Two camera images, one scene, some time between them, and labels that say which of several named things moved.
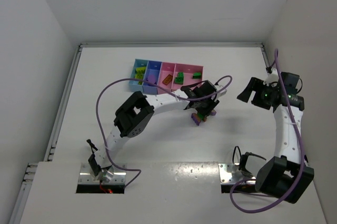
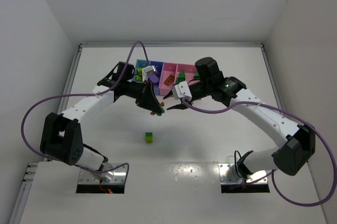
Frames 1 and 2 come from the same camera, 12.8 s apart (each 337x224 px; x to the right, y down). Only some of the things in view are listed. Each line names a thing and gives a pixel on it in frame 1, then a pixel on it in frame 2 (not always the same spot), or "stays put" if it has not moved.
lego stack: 197,117 -> 161,111
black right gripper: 256,92 -> 185,98
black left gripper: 204,108 -> 146,93
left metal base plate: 86,174 stays put
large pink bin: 188,70 stays put
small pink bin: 166,68 stays put
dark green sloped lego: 197,75 stays put
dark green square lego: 179,79 stays put
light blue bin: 134,85 stays put
